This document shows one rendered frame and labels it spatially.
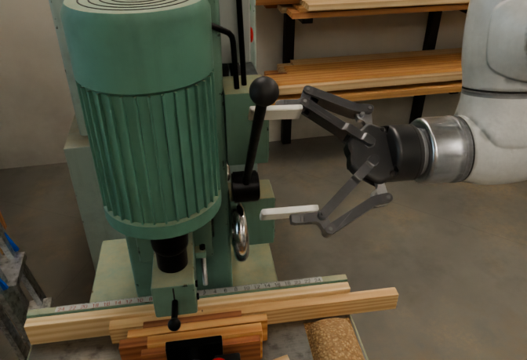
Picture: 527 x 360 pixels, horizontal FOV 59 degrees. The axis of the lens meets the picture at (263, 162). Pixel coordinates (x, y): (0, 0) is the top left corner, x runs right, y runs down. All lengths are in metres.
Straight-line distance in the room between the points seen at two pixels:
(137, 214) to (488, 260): 2.17
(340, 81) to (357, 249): 0.99
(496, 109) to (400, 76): 2.31
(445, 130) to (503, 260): 2.05
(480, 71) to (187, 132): 0.37
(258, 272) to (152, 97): 0.70
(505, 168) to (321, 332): 0.44
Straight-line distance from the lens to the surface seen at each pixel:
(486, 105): 0.65
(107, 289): 1.19
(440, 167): 0.62
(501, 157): 0.65
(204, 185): 0.64
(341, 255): 2.42
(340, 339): 0.88
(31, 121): 3.27
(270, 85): 0.53
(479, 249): 2.67
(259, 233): 0.98
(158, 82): 0.55
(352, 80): 2.82
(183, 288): 0.78
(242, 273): 1.17
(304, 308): 0.92
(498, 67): 0.63
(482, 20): 0.64
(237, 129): 0.86
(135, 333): 0.88
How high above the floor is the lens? 1.63
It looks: 32 degrees down
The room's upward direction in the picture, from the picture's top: straight up
